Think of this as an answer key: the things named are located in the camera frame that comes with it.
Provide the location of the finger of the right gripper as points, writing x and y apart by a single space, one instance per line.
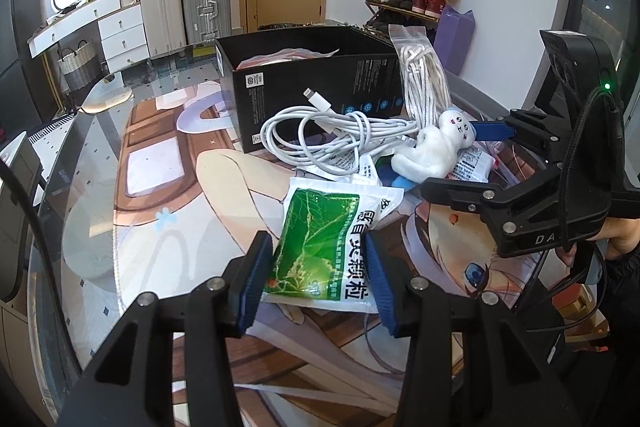
492 131
461 195

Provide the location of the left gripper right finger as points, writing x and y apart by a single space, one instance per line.
470 361

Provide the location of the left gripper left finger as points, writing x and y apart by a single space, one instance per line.
128 382

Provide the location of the red white tissue pack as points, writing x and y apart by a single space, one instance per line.
474 164

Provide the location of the white plush doll keychain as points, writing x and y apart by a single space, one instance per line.
437 147

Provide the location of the bagged white rope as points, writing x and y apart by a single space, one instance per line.
424 81

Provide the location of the green medicine sachet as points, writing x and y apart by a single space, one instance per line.
318 262

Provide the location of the person's right hand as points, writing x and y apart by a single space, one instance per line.
622 236

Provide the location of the purple bag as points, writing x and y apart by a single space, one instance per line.
453 38

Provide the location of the anime print desk mat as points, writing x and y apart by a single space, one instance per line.
188 201

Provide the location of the grey side cabinet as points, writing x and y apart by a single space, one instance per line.
22 159

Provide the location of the black cardboard box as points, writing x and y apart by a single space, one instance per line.
266 71

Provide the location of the woven laundry basket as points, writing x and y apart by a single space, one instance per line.
80 66

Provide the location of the silver suitcase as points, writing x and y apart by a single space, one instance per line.
206 21

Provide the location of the white suitcase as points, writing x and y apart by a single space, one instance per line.
164 26

